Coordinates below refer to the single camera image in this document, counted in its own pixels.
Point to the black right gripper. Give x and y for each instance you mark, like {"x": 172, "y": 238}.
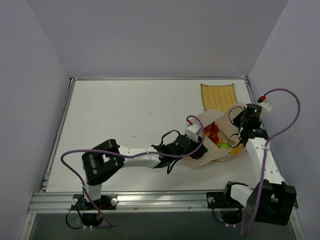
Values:
{"x": 240, "y": 118}

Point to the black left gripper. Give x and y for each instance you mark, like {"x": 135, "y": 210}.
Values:
{"x": 199, "y": 147}

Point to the translucent printed plastic bag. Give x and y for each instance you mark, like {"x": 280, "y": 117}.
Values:
{"x": 228, "y": 134}

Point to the green fake apple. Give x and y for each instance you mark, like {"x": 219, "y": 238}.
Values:
{"x": 223, "y": 145}

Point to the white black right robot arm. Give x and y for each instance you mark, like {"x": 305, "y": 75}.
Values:
{"x": 272, "y": 200}

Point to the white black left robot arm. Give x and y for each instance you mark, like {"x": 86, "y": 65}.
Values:
{"x": 104, "y": 160}

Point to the red fake cherry tomatoes bunch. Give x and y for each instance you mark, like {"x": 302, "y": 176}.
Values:
{"x": 211, "y": 131}

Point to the yellow woven bamboo mat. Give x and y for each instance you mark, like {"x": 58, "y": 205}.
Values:
{"x": 218, "y": 97}

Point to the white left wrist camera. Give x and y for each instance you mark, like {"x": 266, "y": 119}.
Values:
{"x": 192, "y": 132}

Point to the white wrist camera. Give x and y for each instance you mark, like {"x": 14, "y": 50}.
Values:
{"x": 192, "y": 132}
{"x": 264, "y": 103}

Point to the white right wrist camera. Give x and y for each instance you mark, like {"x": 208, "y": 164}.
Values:
{"x": 264, "y": 103}

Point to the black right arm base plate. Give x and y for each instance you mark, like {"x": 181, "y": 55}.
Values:
{"x": 217, "y": 200}

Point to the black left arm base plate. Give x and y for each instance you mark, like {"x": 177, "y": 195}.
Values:
{"x": 106, "y": 202}

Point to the aluminium front frame rail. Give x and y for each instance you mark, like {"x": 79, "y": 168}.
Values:
{"x": 128, "y": 202}

